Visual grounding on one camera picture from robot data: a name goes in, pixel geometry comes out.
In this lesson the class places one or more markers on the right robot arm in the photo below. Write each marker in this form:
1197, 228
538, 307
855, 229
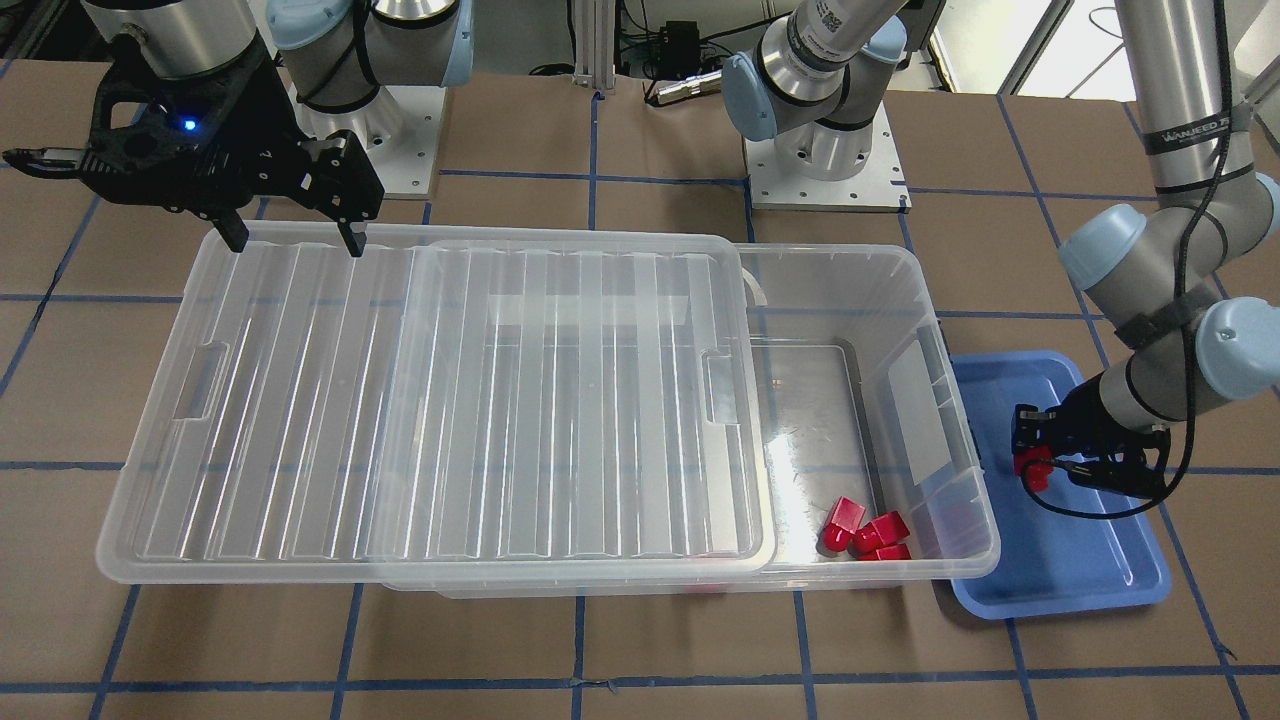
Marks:
180, 38

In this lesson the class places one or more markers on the clear plastic storage box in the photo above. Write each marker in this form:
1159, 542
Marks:
860, 420

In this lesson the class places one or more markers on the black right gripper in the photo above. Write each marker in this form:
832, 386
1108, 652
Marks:
262, 160

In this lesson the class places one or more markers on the aluminium frame post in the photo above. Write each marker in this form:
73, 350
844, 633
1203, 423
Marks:
594, 39

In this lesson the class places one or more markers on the clear plastic box lid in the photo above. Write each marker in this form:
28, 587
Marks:
256, 458

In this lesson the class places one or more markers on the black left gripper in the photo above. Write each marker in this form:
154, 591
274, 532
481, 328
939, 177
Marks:
1070, 432

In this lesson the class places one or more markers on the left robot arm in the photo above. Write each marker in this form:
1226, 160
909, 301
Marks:
815, 79

